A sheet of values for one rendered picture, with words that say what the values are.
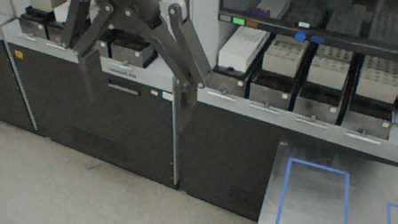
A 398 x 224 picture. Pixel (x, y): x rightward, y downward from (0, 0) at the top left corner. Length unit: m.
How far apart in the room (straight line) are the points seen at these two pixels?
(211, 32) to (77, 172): 1.12
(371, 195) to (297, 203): 0.18
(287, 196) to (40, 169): 1.52
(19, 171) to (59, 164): 0.19
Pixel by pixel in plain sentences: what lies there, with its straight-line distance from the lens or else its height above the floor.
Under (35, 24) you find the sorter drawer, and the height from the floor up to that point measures 0.80.
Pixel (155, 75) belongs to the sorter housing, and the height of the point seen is 0.72.
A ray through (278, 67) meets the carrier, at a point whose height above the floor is 0.85.
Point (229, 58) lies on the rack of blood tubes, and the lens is 1.26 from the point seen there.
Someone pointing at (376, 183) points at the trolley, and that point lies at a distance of 1.00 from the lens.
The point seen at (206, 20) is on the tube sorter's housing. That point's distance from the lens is 1.29.
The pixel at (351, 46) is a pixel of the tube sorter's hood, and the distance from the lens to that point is 1.17.
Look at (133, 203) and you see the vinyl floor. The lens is 1.89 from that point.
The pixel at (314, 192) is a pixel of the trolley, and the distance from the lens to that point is 0.92.
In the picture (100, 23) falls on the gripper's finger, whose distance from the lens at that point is 0.44.
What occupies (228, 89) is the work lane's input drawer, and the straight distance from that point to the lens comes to 1.28.
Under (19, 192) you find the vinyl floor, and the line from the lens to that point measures 2.08.
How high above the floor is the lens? 1.51
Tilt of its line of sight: 40 degrees down
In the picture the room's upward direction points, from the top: 2 degrees clockwise
